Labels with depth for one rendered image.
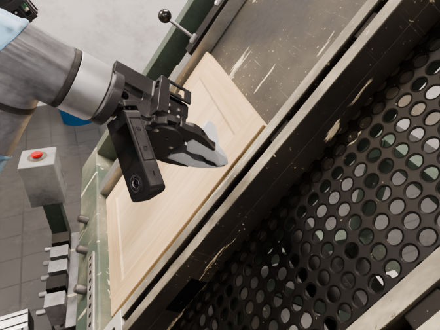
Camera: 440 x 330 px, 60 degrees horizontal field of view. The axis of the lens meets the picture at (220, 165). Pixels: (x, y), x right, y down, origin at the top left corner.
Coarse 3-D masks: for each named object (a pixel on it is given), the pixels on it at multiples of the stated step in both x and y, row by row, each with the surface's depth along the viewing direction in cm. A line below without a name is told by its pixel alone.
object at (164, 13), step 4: (160, 12) 104; (164, 12) 104; (168, 12) 105; (160, 16) 104; (164, 16) 104; (168, 16) 105; (160, 20) 105; (164, 20) 105; (168, 20) 105; (172, 20) 106; (176, 24) 106; (180, 28) 106; (184, 32) 106; (188, 32) 106; (188, 36) 106; (192, 36) 106; (196, 36) 105; (192, 40) 106
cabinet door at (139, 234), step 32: (192, 96) 101; (224, 96) 86; (224, 128) 81; (256, 128) 71; (128, 192) 110; (192, 192) 80; (128, 224) 101; (160, 224) 87; (128, 256) 94; (160, 256) 81; (128, 288) 86
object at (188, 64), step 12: (240, 0) 102; (228, 12) 102; (216, 24) 103; (228, 24) 104; (204, 36) 104; (216, 36) 105; (204, 48) 106; (192, 60) 107; (180, 72) 108; (180, 84) 110; (120, 168) 120; (108, 180) 121; (108, 192) 124
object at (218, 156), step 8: (208, 120) 57; (208, 128) 56; (216, 128) 58; (208, 136) 56; (216, 136) 57; (192, 144) 52; (200, 144) 52; (216, 144) 55; (192, 152) 54; (200, 152) 54; (208, 152) 54; (216, 152) 54; (224, 152) 57; (216, 160) 56; (224, 160) 57
